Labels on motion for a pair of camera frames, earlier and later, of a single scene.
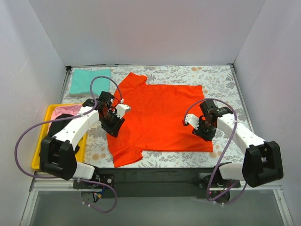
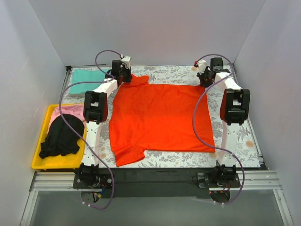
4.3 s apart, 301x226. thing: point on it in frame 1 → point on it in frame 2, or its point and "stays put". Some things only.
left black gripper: x=113 y=126 → x=127 y=76
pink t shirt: x=73 y=110 stays put
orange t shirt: x=155 y=120 stays put
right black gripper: x=203 y=133 → x=203 y=81
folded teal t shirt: x=82 y=78 stays put
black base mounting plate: x=155 y=182 stays put
